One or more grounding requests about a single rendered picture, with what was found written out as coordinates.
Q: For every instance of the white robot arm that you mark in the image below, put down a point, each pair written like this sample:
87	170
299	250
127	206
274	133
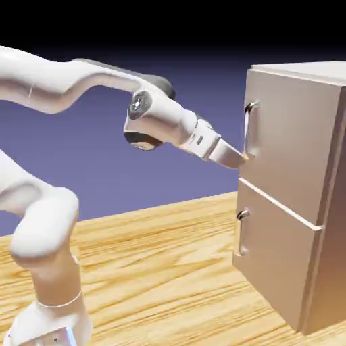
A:
51	81

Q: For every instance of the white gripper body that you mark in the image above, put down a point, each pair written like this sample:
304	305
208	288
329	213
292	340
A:
226	154

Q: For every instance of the short light wood cabinet door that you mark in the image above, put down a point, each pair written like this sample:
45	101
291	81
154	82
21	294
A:
270	256

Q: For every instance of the tall light wood cabinet door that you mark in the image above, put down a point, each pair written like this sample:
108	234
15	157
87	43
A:
286	151

